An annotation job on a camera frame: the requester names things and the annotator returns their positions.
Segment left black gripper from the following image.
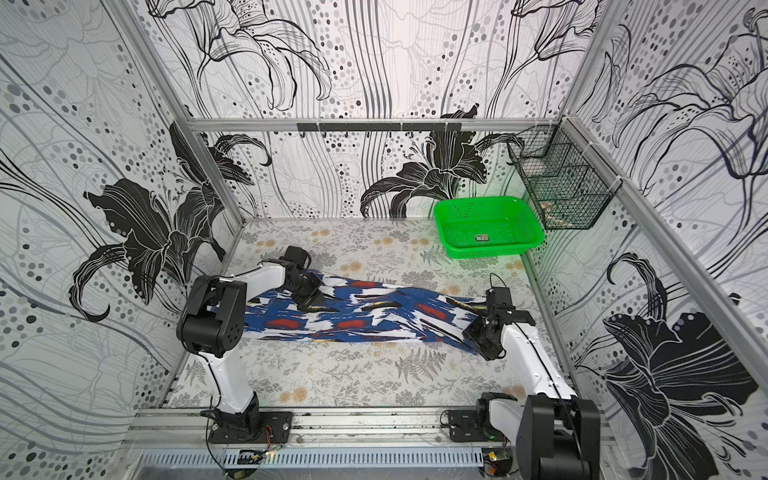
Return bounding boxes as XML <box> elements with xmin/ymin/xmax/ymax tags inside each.
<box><xmin>281</xmin><ymin>272</ymin><xmax>326</xmax><ymax>309</ymax></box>

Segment white slotted cable duct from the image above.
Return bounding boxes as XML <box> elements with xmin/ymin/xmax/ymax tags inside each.
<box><xmin>140</xmin><ymin>447</ymin><xmax>484</xmax><ymax>469</ymax></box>

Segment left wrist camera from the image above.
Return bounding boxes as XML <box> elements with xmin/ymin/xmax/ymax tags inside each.
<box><xmin>280</xmin><ymin>246</ymin><xmax>312</xmax><ymax>270</ymax></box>

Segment green plastic basket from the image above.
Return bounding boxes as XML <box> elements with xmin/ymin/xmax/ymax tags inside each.
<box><xmin>434</xmin><ymin>196</ymin><xmax>546</xmax><ymax>259</ymax></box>

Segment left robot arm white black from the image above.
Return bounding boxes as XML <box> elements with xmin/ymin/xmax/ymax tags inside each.
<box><xmin>176</xmin><ymin>246</ymin><xmax>321</xmax><ymax>444</ymax></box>

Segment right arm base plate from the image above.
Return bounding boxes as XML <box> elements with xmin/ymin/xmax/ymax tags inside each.
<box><xmin>441</xmin><ymin>409</ymin><xmax>523</xmax><ymax>443</ymax></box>

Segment blue patterned long pants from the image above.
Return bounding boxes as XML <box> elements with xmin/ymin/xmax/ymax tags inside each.
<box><xmin>245</xmin><ymin>275</ymin><xmax>486</xmax><ymax>353</ymax></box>

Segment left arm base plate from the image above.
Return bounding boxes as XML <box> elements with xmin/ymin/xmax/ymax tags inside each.
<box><xmin>201</xmin><ymin>409</ymin><xmax>294</xmax><ymax>444</ymax></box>

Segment black bar on rail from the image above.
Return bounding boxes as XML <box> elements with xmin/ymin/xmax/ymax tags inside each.
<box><xmin>296</xmin><ymin>121</ymin><xmax>463</xmax><ymax>133</ymax></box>

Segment black wire basket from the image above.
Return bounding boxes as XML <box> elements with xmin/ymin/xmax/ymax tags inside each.
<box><xmin>506</xmin><ymin>125</ymin><xmax>611</xmax><ymax>231</ymax></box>

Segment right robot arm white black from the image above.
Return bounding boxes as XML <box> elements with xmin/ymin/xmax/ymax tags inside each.
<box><xmin>463</xmin><ymin>307</ymin><xmax>601</xmax><ymax>479</ymax></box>

